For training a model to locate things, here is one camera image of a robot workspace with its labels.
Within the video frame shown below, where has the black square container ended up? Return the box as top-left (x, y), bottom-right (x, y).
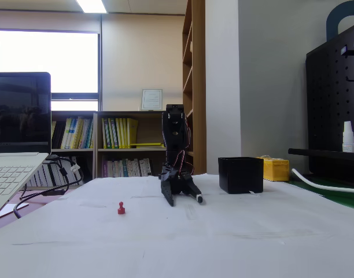
top-left (217, 156), bottom-right (264, 195)

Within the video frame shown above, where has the yellow cardboard box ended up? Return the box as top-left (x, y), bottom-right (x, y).
top-left (256, 155), bottom-right (290, 182)

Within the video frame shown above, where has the white paper sheet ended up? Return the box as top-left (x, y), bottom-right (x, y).
top-left (188, 194), bottom-right (354, 240)
top-left (88, 173), bottom-right (285, 200)

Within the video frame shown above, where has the flat yellow folder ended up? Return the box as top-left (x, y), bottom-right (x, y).
top-left (130, 141), bottom-right (165, 148)

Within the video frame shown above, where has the thick yellow book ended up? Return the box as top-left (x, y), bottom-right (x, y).
top-left (126, 117), bottom-right (139, 149)

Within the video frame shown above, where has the framed certificate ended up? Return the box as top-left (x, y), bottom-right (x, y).
top-left (141, 89), bottom-right (164, 112)

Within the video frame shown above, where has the tall wooden bookshelf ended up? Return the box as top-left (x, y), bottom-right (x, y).
top-left (182, 0), bottom-right (207, 176)

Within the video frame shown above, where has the black shelf bar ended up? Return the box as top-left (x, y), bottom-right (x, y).
top-left (287, 148), bottom-right (354, 163)

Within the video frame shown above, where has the white paper note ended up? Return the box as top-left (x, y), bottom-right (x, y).
top-left (0, 202), bottom-right (30, 220)

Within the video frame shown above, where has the white laptop dark screen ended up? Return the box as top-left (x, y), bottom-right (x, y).
top-left (0, 71), bottom-right (52, 221)

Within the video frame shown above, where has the small white bottle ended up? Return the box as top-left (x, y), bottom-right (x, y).
top-left (341, 120), bottom-right (354, 153)

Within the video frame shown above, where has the black pegboard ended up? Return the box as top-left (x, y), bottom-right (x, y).
top-left (305, 20), bottom-right (354, 182)

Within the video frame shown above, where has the bright window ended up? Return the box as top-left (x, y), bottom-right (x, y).
top-left (0, 28), bottom-right (102, 112)

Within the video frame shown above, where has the ceiling light panel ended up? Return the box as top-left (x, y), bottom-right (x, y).
top-left (75, 0), bottom-right (108, 14)

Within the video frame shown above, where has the teal arch panel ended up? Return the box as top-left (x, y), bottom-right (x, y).
top-left (326, 0), bottom-right (354, 41)

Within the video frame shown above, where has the red white servo wire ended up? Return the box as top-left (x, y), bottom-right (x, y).
top-left (168, 149), bottom-right (195, 176)

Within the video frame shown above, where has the white power cable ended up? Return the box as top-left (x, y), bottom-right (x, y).
top-left (291, 167), bottom-right (354, 195)

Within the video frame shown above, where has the black usb cable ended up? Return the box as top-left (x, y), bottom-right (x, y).
top-left (13, 156), bottom-right (85, 220)

